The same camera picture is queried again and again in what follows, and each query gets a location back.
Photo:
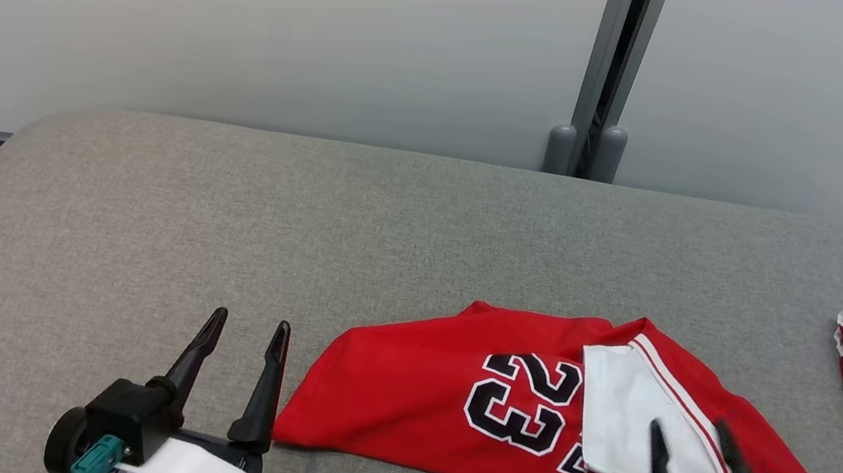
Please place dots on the red number 23 jersey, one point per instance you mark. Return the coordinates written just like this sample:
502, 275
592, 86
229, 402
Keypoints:
405, 395

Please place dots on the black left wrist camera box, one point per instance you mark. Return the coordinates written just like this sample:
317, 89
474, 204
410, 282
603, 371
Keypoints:
123, 413

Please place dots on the grey partition post with feet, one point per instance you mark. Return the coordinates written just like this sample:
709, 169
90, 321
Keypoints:
605, 63

